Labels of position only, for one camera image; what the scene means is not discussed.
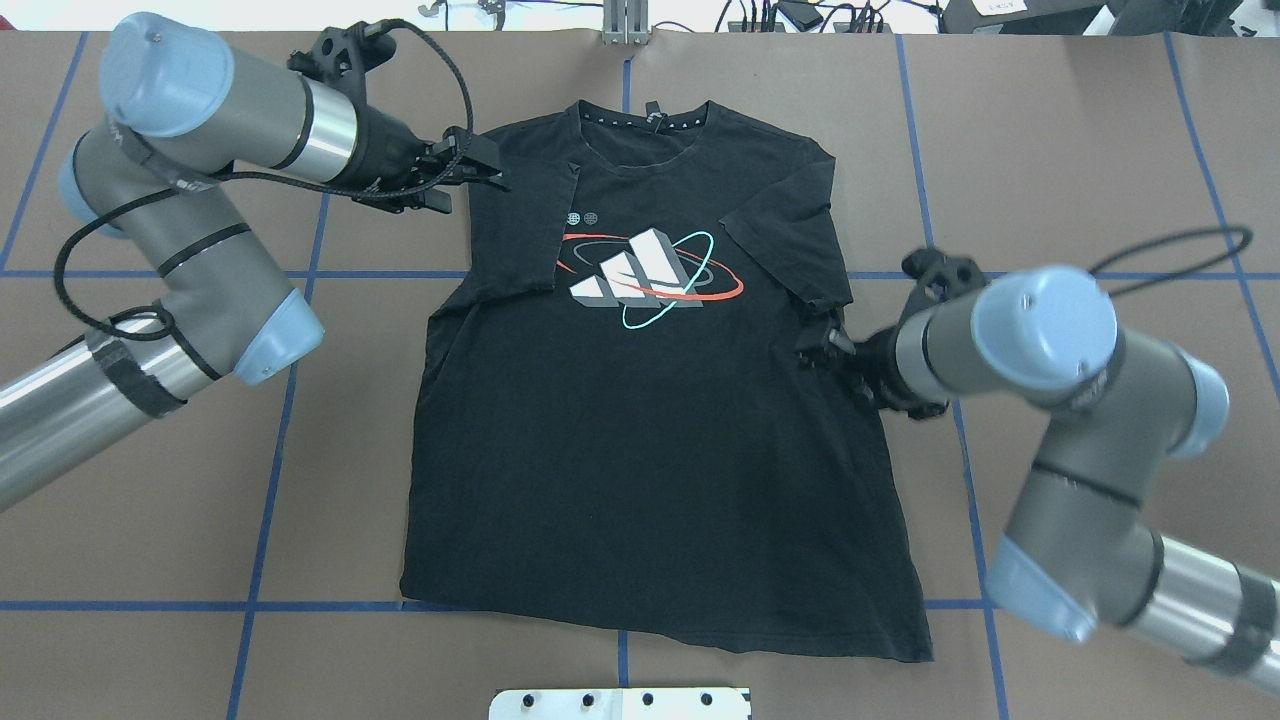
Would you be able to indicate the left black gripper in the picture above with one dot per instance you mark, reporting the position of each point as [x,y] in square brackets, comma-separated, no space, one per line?
[383,146]

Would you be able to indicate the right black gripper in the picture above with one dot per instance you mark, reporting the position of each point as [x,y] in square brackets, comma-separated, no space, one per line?
[877,362]

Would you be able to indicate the black printed t-shirt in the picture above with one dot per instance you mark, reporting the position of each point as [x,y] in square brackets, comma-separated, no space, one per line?
[615,426]

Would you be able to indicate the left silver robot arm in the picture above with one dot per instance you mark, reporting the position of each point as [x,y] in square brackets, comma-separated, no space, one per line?
[185,115]

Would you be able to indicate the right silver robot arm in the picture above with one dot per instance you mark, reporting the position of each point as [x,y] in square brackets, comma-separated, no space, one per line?
[1074,554]

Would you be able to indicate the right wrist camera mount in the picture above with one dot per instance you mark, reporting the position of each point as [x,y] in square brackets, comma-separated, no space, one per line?
[940,277]

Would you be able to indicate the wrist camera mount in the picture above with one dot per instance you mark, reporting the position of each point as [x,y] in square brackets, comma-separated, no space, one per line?
[341,57]
[940,277]

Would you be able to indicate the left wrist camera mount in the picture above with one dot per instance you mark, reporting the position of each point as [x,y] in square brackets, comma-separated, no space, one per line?
[341,57]

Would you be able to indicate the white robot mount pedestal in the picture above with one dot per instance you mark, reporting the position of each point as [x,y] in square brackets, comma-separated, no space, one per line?
[714,702]

